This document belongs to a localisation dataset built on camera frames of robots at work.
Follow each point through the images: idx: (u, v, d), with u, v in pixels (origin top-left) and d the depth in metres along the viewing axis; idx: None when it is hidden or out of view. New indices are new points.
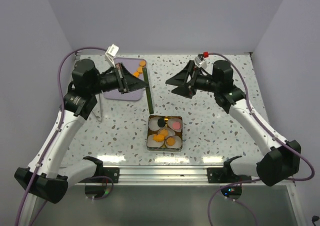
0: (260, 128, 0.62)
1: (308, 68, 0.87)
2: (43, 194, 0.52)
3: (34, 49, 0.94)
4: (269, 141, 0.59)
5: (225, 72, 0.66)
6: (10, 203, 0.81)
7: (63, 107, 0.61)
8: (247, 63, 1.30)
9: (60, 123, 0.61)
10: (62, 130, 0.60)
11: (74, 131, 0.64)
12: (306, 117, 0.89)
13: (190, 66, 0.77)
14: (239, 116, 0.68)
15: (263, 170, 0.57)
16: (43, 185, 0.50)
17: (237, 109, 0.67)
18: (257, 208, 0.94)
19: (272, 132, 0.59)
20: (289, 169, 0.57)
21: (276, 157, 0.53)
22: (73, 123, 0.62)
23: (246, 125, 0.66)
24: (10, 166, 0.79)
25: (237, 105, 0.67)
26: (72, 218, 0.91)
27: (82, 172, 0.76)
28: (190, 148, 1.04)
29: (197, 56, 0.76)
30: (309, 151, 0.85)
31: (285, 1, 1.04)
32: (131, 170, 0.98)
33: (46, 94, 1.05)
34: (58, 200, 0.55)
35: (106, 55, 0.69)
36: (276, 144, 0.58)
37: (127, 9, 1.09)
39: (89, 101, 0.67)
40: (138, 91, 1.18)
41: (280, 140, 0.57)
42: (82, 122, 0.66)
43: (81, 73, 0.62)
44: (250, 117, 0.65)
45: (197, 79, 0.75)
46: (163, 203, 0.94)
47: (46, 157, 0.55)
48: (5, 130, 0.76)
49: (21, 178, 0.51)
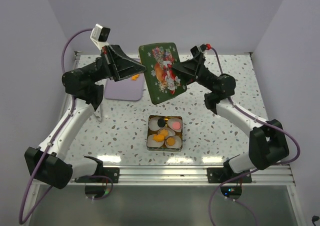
0: (242, 116, 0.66)
1: (308, 67, 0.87)
2: (50, 176, 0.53)
3: (34, 49, 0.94)
4: (251, 124, 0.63)
5: (225, 92, 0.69)
6: (10, 202, 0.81)
7: (74, 98, 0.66)
8: (247, 63, 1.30)
9: (73, 108, 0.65)
10: (74, 115, 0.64)
11: (85, 118, 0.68)
12: (306, 116, 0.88)
13: (200, 58, 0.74)
14: (225, 112, 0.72)
15: (253, 152, 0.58)
16: (52, 163, 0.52)
17: (222, 106, 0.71)
18: (257, 208, 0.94)
19: (253, 116, 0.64)
20: (277, 149, 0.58)
21: (258, 133, 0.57)
22: (84, 109, 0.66)
23: (233, 119, 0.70)
24: (9, 166, 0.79)
25: (221, 102, 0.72)
26: (72, 218, 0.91)
27: (83, 170, 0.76)
28: (190, 148, 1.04)
29: (199, 47, 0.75)
30: (310, 151, 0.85)
31: (285, 1, 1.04)
32: (131, 170, 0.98)
33: (46, 94, 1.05)
34: (63, 187, 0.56)
35: (90, 39, 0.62)
36: (258, 125, 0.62)
37: (127, 9, 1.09)
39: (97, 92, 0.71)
40: (138, 91, 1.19)
41: (260, 120, 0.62)
42: (92, 111, 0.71)
43: (73, 90, 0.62)
44: (234, 109, 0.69)
45: (201, 73, 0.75)
46: (163, 203, 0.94)
47: (57, 138, 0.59)
48: (5, 130, 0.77)
49: (32, 156, 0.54)
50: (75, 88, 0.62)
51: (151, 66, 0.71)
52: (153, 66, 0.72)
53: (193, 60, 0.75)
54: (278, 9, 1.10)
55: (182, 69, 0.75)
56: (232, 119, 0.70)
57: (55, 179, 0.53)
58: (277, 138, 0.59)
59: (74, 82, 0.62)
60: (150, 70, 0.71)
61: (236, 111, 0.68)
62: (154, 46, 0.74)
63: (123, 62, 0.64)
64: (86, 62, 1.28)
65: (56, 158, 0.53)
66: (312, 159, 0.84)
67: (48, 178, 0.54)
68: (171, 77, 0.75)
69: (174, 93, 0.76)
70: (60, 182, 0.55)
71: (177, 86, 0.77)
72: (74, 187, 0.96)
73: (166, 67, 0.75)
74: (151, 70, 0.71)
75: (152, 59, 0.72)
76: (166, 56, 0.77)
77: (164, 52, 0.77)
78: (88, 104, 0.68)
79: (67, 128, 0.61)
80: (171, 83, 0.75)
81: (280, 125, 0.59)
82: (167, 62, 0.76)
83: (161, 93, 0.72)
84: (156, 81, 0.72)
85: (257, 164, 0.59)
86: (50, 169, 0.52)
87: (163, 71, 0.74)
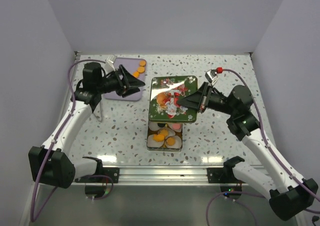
0: (276, 164, 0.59)
1: (308, 67, 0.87)
2: (55, 174, 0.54)
3: (34, 48, 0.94)
4: (286, 181, 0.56)
5: (244, 102, 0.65)
6: (10, 202, 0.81)
7: (74, 98, 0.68)
8: (247, 63, 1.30)
9: (73, 108, 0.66)
10: (75, 114, 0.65)
11: (85, 118, 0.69)
12: (306, 116, 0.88)
13: (204, 88, 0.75)
14: (253, 148, 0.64)
15: (278, 205, 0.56)
16: (58, 159, 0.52)
17: (252, 142, 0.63)
18: (257, 208, 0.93)
19: (290, 170, 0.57)
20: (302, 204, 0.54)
21: (293, 195, 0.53)
22: (84, 109, 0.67)
23: (262, 159, 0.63)
24: (9, 165, 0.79)
25: (252, 136, 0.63)
26: (72, 218, 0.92)
27: (84, 170, 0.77)
28: (190, 148, 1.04)
29: (209, 72, 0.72)
30: (311, 151, 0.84)
31: (286, 0, 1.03)
32: (131, 170, 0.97)
33: (47, 94, 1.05)
34: (67, 186, 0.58)
35: (105, 61, 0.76)
36: (293, 184, 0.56)
37: (127, 8, 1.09)
39: (96, 95, 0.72)
40: (138, 91, 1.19)
41: (297, 179, 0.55)
42: (90, 113, 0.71)
43: (91, 71, 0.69)
44: (265, 151, 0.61)
45: (211, 98, 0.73)
46: (163, 203, 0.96)
47: (61, 135, 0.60)
48: (5, 129, 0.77)
49: (35, 156, 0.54)
50: (93, 69, 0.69)
51: (156, 93, 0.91)
52: (157, 94, 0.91)
53: (197, 92, 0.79)
54: (278, 9, 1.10)
55: (187, 103, 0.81)
56: (261, 158, 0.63)
57: (60, 175, 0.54)
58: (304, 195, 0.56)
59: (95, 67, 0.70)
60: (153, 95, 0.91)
61: (271, 156, 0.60)
62: (164, 79, 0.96)
63: (132, 78, 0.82)
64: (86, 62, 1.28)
65: (61, 153, 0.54)
66: (313, 159, 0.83)
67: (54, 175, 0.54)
68: (173, 103, 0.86)
69: (172, 118, 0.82)
70: (65, 182, 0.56)
71: (178, 113, 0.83)
72: (73, 187, 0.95)
73: (172, 96, 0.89)
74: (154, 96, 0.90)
75: (159, 90, 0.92)
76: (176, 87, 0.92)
77: (175, 84, 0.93)
78: (88, 104, 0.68)
79: (69, 126, 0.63)
80: (171, 109, 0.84)
81: (316, 186, 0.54)
82: (174, 93, 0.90)
83: (156, 114, 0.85)
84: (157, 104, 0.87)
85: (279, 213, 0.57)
86: (55, 165, 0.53)
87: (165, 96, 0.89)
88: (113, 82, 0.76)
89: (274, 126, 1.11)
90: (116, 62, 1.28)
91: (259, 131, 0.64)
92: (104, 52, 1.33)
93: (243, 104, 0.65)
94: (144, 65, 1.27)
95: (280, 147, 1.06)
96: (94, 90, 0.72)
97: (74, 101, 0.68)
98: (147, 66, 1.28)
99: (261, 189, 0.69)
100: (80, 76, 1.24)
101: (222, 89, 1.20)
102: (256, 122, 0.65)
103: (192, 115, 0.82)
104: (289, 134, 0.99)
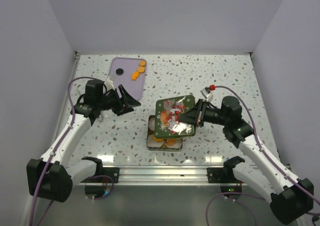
0: (271, 166, 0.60)
1: (308, 67, 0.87)
2: (52, 187, 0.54)
3: (34, 48, 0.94)
4: (282, 181, 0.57)
5: (234, 109, 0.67)
6: (10, 202, 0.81)
7: (74, 111, 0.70)
8: (247, 63, 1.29)
9: (72, 122, 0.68)
10: (74, 127, 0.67)
11: (84, 131, 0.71)
12: (306, 116, 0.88)
13: (200, 103, 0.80)
14: (249, 153, 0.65)
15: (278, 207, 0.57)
16: (56, 172, 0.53)
17: (247, 146, 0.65)
18: (258, 208, 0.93)
19: (284, 171, 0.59)
20: (303, 206, 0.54)
21: (289, 194, 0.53)
22: (83, 122, 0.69)
23: (258, 163, 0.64)
24: (10, 165, 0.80)
25: (247, 142, 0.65)
26: (73, 218, 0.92)
27: (84, 173, 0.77)
28: (190, 148, 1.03)
29: (204, 89, 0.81)
30: (311, 152, 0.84)
31: (286, 0, 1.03)
32: (131, 170, 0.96)
33: (47, 94, 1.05)
34: (64, 200, 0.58)
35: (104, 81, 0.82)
36: (288, 184, 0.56)
37: (127, 8, 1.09)
39: (95, 108, 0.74)
40: (138, 91, 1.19)
41: (292, 179, 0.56)
42: (89, 126, 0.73)
43: (93, 86, 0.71)
44: (261, 155, 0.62)
45: (206, 112, 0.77)
46: (163, 203, 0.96)
47: (60, 148, 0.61)
48: (6, 129, 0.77)
49: (34, 169, 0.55)
50: (95, 84, 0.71)
51: (159, 112, 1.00)
52: (160, 112, 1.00)
53: (195, 109, 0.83)
54: (278, 9, 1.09)
55: (185, 119, 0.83)
56: (257, 163, 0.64)
57: (57, 188, 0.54)
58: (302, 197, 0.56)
59: (98, 84, 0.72)
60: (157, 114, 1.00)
61: (266, 159, 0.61)
62: (166, 99, 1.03)
63: (129, 97, 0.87)
64: (86, 62, 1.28)
65: (58, 166, 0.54)
66: (313, 160, 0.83)
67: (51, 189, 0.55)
68: (175, 121, 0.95)
69: (173, 133, 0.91)
70: (61, 196, 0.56)
71: (179, 128, 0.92)
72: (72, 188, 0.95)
73: (173, 114, 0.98)
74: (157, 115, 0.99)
75: (161, 108, 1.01)
76: (176, 105, 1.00)
77: (175, 102, 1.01)
78: (87, 118, 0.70)
79: (68, 138, 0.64)
80: (173, 126, 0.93)
81: (311, 186, 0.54)
82: (175, 110, 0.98)
83: (160, 131, 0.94)
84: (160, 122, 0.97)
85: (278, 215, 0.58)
86: (53, 179, 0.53)
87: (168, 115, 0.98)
88: (113, 100, 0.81)
89: (275, 126, 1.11)
90: (116, 62, 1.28)
91: (253, 137, 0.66)
92: (104, 52, 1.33)
93: (233, 112, 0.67)
94: (143, 65, 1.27)
95: (280, 146, 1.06)
96: (93, 104, 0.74)
97: (74, 114, 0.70)
98: (147, 66, 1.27)
99: (261, 191, 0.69)
100: (80, 76, 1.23)
101: (222, 89, 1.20)
102: (250, 129, 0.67)
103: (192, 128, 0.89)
104: (290, 135, 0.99)
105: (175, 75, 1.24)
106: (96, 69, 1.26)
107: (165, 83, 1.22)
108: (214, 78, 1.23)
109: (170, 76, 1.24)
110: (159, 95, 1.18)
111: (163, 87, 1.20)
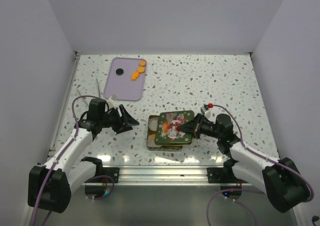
0: (255, 157, 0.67)
1: (308, 67, 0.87)
2: (53, 196, 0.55)
3: (34, 48, 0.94)
4: (263, 163, 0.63)
5: (226, 126, 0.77)
6: (11, 203, 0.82)
7: (77, 125, 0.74)
8: (247, 63, 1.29)
9: (76, 134, 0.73)
10: (77, 139, 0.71)
11: (85, 144, 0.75)
12: (306, 117, 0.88)
13: (198, 117, 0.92)
14: (238, 155, 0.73)
15: (270, 194, 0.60)
16: (58, 178, 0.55)
17: (235, 150, 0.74)
18: (257, 208, 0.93)
19: (263, 155, 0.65)
20: (295, 189, 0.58)
21: (271, 172, 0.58)
22: (86, 135, 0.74)
23: (247, 161, 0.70)
24: (10, 165, 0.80)
25: (233, 147, 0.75)
26: (73, 218, 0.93)
27: (85, 177, 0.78)
28: (190, 148, 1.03)
29: (203, 106, 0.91)
30: (310, 152, 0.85)
31: (286, 0, 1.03)
32: (131, 170, 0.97)
33: (47, 94, 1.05)
34: (62, 211, 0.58)
35: (106, 100, 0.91)
36: (269, 165, 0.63)
37: (126, 8, 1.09)
39: (97, 125, 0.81)
40: (138, 91, 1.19)
41: (272, 160, 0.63)
42: (90, 140, 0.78)
43: (96, 102, 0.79)
44: (246, 152, 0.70)
45: (202, 125, 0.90)
46: (162, 203, 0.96)
47: (62, 157, 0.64)
48: (6, 130, 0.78)
49: (36, 176, 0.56)
50: (99, 102, 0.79)
51: (161, 122, 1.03)
52: (162, 122, 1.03)
53: (193, 121, 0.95)
54: (278, 9, 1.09)
55: (184, 128, 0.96)
56: (247, 161, 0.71)
57: (58, 196, 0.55)
58: (292, 177, 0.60)
59: (101, 102, 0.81)
60: (159, 123, 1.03)
61: (250, 153, 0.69)
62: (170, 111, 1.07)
63: (128, 116, 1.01)
64: (86, 62, 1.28)
65: (61, 174, 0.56)
66: (313, 160, 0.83)
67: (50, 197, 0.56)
68: (174, 130, 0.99)
69: (172, 140, 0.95)
70: (60, 206, 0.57)
71: (178, 137, 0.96)
72: None
73: (173, 124, 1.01)
74: (159, 123, 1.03)
75: (163, 120, 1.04)
76: (177, 118, 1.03)
77: (176, 115, 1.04)
78: (89, 132, 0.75)
79: (71, 149, 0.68)
80: (172, 134, 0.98)
81: (292, 164, 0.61)
82: (176, 121, 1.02)
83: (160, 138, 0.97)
84: (160, 130, 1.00)
85: (277, 205, 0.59)
86: (55, 186, 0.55)
87: (169, 125, 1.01)
88: (114, 118, 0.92)
89: (275, 127, 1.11)
90: (116, 63, 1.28)
91: (239, 143, 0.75)
92: (104, 52, 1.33)
93: (225, 128, 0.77)
94: (143, 65, 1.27)
95: (280, 147, 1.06)
96: (95, 121, 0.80)
97: (77, 128, 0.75)
98: (147, 66, 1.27)
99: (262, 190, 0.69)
100: (80, 76, 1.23)
101: (222, 89, 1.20)
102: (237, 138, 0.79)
103: (189, 138, 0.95)
104: (289, 135, 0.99)
105: (175, 75, 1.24)
106: (97, 69, 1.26)
107: (165, 83, 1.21)
108: (214, 78, 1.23)
109: (170, 76, 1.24)
110: (159, 95, 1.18)
111: (163, 87, 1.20)
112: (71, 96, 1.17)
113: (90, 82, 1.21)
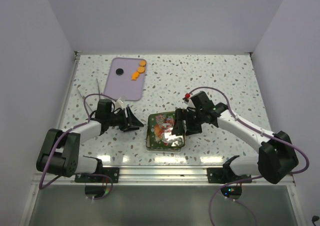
0: (245, 129, 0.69)
1: (307, 67, 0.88)
2: (64, 155, 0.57)
3: (34, 49, 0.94)
4: (259, 138, 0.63)
5: (199, 95, 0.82)
6: (10, 202, 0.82)
7: (89, 117, 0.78)
8: (247, 63, 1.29)
9: (89, 119, 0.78)
10: (89, 123, 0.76)
11: (93, 133, 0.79)
12: (305, 117, 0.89)
13: (178, 114, 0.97)
14: (225, 124, 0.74)
15: (264, 167, 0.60)
16: (74, 138, 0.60)
17: (223, 119, 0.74)
18: (257, 208, 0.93)
19: (259, 130, 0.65)
20: (287, 161, 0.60)
21: (268, 149, 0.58)
22: (96, 123, 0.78)
23: (235, 131, 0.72)
24: (10, 165, 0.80)
25: (222, 116, 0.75)
26: (72, 218, 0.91)
27: (84, 168, 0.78)
28: (190, 148, 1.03)
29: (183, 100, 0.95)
30: (309, 152, 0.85)
31: (286, 1, 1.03)
32: (131, 170, 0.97)
33: (48, 94, 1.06)
34: (68, 176, 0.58)
35: (115, 101, 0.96)
36: (265, 139, 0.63)
37: (126, 9, 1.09)
39: (105, 123, 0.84)
40: (138, 92, 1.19)
41: (267, 135, 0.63)
42: (96, 133, 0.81)
43: (104, 102, 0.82)
44: (235, 122, 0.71)
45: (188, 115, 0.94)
46: (163, 202, 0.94)
47: (77, 129, 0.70)
48: (6, 130, 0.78)
49: (54, 135, 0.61)
50: (106, 102, 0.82)
51: (152, 126, 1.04)
52: (153, 126, 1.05)
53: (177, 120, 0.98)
54: (278, 9, 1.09)
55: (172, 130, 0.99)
56: (234, 131, 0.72)
57: (69, 156, 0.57)
58: (285, 150, 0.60)
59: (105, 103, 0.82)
60: (150, 127, 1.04)
61: (238, 124, 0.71)
62: (158, 114, 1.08)
63: (134, 119, 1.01)
64: (86, 62, 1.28)
65: (75, 136, 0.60)
66: (313, 160, 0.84)
67: (62, 158, 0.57)
68: (167, 134, 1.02)
69: (166, 145, 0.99)
70: (68, 170, 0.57)
71: (171, 141, 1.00)
72: (73, 187, 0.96)
73: (165, 127, 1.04)
74: (150, 127, 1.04)
75: (154, 122, 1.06)
76: (167, 120, 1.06)
77: (165, 118, 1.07)
78: (98, 123, 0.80)
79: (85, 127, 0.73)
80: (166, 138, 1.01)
81: (286, 136, 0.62)
82: (166, 125, 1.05)
83: (153, 141, 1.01)
84: (153, 134, 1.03)
85: (270, 178, 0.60)
86: (69, 144, 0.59)
87: (161, 129, 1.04)
88: (120, 118, 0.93)
89: (275, 126, 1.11)
90: (116, 63, 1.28)
91: (228, 111, 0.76)
92: (104, 51, 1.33)
93: (198, 98, 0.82)
94: (143, 65, 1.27)
95: None
96: (103, 119, 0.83)
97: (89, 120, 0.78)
98: (147, 66, 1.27)
99: None
100: (79, 76, 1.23)
101: (222, 89, 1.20)
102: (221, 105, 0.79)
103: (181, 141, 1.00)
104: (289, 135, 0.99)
105: (175, 75, 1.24)
106: (97, 69, 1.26)
107: (166, 83, 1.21)
108: (214, 78, 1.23)
109: (170, 76, 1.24)
110: (159, 95, 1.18)
111: (163, 87, 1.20)
112: (71, 96, 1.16)
113: (90, 82, 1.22)
